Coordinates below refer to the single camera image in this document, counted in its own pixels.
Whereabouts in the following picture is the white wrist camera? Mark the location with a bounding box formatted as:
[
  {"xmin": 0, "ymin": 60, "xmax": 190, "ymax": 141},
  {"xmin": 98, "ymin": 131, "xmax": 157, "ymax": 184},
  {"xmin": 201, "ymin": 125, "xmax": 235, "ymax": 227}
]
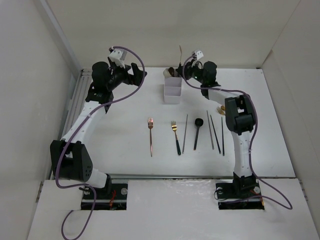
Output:
[
  {"xmin": 108, "ymin": 47, "xmax": 127, "ymax": 68},
  {"xmin": 191, "ymin": 49, "xmax": 204, "ymax": 61}
]

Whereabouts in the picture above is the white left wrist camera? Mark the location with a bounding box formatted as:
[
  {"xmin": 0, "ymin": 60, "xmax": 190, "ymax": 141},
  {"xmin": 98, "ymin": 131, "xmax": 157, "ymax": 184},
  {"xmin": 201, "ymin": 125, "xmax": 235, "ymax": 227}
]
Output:
[{"xmin": 108, "ymin": 47, "xmax": 127, "ymax": 68}]

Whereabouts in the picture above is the white ceramic spoon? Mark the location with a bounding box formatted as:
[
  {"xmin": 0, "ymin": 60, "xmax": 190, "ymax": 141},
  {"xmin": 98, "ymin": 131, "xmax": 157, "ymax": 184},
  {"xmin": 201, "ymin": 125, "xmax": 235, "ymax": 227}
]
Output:
[{"xmin": 163, "ymin": 69, "xmax": 171, "ymax": 78}]

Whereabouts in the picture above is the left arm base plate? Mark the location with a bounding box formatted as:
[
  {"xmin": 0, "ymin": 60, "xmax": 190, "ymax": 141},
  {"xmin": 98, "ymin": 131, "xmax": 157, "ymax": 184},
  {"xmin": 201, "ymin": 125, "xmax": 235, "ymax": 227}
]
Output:
[{"xmin": 79, "ymin": 181, "xmax": 128, "ymax": 211}]

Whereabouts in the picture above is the white compartment organizer box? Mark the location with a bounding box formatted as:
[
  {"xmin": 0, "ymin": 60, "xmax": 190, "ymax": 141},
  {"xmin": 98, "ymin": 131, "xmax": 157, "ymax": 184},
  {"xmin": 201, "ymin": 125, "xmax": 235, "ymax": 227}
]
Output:
[{"xmin": 163, "ymin": 72, "xmax": 182, "ymax": 104}]

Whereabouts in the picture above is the purple cable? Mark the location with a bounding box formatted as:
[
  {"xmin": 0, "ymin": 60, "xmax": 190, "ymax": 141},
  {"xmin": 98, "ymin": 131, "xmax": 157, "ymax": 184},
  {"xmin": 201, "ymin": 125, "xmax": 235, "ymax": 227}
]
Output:
[
  {"xmin": 182, "ymin": 56, "xmax": 293, "ymax": 212},
  {"xmin": 53, "ymin": 45, "xmax": 147, "ymax": 240}
]

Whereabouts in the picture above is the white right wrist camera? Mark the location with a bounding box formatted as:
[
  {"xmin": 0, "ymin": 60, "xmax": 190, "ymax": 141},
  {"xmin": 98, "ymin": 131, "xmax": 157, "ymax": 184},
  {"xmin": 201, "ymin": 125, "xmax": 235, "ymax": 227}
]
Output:
[{"xmin": 191, "ymin": 49, "xmax": 204, "ymax": 61}]

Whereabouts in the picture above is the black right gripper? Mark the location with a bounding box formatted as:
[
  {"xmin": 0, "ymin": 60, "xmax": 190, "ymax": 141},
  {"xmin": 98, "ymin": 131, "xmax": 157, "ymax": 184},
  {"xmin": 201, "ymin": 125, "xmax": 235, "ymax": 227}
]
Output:
[{"xmin": 175, "ymin": 58, "xmax": 206, "ymax": 84}]

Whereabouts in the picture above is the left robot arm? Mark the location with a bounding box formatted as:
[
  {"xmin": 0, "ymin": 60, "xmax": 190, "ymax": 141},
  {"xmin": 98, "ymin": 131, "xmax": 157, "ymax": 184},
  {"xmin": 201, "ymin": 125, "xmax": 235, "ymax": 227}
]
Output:
[{"xmin": 50, "ymin": 61, "xmax": 147, "ymax": 199}]

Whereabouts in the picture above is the brown wooden spoon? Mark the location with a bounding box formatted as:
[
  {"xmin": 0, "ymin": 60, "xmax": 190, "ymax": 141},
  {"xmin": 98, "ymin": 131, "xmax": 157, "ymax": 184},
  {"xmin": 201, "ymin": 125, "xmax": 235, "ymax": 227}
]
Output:
[{"xmin": 168, "ymin": 67, "xmax": 176, "ymax": 77}]

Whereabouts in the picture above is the black chopstick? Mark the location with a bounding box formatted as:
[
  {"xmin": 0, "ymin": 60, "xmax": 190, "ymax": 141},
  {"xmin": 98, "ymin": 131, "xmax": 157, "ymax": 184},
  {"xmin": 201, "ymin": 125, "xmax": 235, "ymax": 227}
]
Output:
[
  {"xmin": 221, "ymin": 117, "xmax": 225, "ymax": 156},
  {"xmin": 210, "ymin": 114, "xmax": 222, "ymax": 154}
]

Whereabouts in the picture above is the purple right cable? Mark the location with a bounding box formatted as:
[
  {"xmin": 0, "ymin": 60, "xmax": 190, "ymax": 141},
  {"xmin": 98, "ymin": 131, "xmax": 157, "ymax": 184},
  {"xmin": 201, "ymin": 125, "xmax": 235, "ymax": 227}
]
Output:
[{"xmin": 182, "ymin": 56, "xmax": 293, "ymax": 212}]

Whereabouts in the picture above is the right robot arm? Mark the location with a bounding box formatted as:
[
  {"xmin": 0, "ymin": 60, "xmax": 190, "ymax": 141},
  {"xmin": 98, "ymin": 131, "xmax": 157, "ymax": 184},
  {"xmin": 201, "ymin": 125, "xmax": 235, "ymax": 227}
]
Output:
[{"xmin": 176, "ymin": 59, "xmax": 257, "ymax": 200}]

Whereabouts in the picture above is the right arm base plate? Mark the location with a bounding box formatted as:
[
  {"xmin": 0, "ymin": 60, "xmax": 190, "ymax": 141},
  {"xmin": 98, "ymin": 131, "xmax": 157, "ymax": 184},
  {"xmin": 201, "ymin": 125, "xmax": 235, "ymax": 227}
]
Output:
[{"xmin": 214, "ymin": 181, "xmax": 265, "ymax": 210}]

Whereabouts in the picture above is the black spoon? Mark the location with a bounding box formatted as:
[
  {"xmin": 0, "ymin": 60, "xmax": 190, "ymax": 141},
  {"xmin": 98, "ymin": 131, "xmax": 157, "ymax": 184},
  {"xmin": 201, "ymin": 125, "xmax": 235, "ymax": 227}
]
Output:
[{"xmin": 193, "ymin": 118, "xmax": 204, "ymax": 151}]

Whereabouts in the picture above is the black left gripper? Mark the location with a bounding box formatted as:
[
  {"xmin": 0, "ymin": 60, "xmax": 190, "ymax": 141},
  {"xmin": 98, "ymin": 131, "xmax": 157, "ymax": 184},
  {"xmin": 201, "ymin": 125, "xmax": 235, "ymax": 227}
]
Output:
[{"xmin": 106, "ymin": 61, "xmax": 146, "ymax": 91}]

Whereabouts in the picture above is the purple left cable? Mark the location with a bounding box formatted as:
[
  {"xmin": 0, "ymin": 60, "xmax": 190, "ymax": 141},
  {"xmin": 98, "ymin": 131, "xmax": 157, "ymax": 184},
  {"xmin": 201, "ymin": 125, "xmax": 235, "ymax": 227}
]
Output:
[{"xmin": 53, "ymin": 45, "xmax": 147, "ymax": 240}]

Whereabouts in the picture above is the aluminium rail frame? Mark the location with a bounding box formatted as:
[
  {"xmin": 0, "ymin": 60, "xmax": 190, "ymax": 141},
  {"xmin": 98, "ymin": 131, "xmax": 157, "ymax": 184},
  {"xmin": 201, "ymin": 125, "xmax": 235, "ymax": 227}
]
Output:
[{"xmin": 48, "ymin": 68, "xmax": 93, "ymax": 181}]

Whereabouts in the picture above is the rose gold fork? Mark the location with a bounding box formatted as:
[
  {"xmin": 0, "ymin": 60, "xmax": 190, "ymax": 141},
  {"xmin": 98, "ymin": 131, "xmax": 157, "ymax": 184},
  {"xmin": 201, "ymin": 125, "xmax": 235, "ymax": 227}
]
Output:
[{"xmin": 147, "ymin": 117, "xmax": 154, "ymax": 157}]

